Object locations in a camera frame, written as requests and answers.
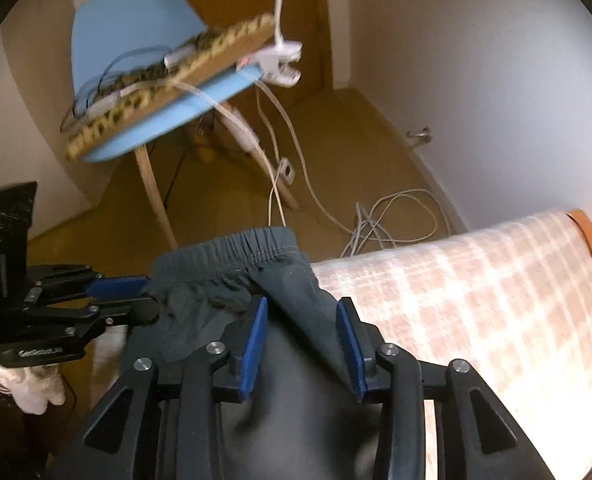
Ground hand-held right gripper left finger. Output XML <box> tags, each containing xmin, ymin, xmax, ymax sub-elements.
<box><xmin>41</xmin><ymin>296</ymin><xmax>269</xmax><ymax>480</ymax></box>

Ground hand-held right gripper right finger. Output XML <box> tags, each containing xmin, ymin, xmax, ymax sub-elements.
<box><xmin>336</xmin><ymin>297</ymin><xmax>557</xmax><ymax>480</ymax></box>

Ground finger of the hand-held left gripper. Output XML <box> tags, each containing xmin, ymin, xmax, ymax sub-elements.
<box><xmin>35</xmin><ymin>262</ymin><xmax>153</xmax><ymax>307</ymax></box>
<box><xmin>26</xmin><ymin>296</ymin><xmax>160</xmax><ymax>332</ymax></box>

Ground dark grey pants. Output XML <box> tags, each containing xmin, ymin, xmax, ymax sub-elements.
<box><xmin>121</xmin><ymin>226</ymin><xmax>392</xmax><ymax>480</ymax></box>

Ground person's left hand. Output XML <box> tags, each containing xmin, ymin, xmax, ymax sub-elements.
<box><xmin>0</xmin><ymin>345</ymin><xmax>68</xmax><ymax>416</ymax></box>

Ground checked beige blanket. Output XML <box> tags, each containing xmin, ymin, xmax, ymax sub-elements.
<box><xmin>93</xmin><ymin>208</ymin><xmax>592</xmax><ymax>480</ymax></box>

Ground white plug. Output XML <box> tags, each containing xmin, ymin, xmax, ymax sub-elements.
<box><xmin>275</xmin><ymin>158</ymin><xmax>298</xmax><ymax>187</ymax></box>

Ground metal door stop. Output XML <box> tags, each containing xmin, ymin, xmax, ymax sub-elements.
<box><xmin>406</xmin><ymin>127</ymin><xmax>433</xmax><ymax>149</ymax></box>

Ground blue chair with wooden legs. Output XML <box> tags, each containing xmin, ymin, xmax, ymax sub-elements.
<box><xmin>71</xmin><ymin>0</ymin><xmax>302</xmax><ymax>251</ymax></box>

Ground cork board with electronics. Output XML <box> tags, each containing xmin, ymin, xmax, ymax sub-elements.
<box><xmin>65</xmin><ymin>14</ymin><xmax>277</xmax><ymax>162</ymax></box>

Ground white power strip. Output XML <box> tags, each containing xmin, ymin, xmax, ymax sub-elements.
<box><xmin>237</xmin><ymin>40</ymin><xmax>305</xmax><ymax>87</ymax></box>

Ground white cable bundle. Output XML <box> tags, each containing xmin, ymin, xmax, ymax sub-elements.
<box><xmin>341</xmin><ymin>189</ymin><xmax>439</xmax><ymax>259</ymax></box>

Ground long white cable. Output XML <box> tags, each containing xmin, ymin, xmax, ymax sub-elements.
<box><xmin>254</xmin><ymin>80</ymin><xmax>349</xmax><ymax>235</ymax></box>

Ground white hanging cable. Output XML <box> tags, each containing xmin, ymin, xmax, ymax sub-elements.
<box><xmin>273</xmin><ymin>0</ymin><xmax>292</xmax><ymax>46</ymax></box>

